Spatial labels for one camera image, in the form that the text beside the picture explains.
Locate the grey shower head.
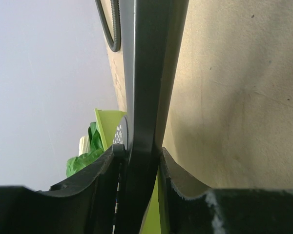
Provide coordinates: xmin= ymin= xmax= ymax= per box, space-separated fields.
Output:
xmin=115 ymin=0 xmax=188 ymax=234

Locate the green plastic tray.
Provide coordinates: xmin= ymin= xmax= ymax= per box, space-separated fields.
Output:
xmin=95 ymin=109 xmax=161 ymax=234

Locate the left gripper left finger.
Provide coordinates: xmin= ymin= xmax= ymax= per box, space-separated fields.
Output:
xmin=0 ymin=149 xmax=119 ymax=234

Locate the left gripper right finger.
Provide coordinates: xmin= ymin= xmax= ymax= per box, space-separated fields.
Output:
xmin=158 ymin=150 xmax=293 ymax=234

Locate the black shower hose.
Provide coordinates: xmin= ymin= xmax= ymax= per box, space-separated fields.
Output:
xmin=94 ymin=0 xmax=122 ymax=53

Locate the green lettuce toy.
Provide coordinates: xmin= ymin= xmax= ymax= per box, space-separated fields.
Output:
xmin=66 ymin=122 xmax=105 ymax=177

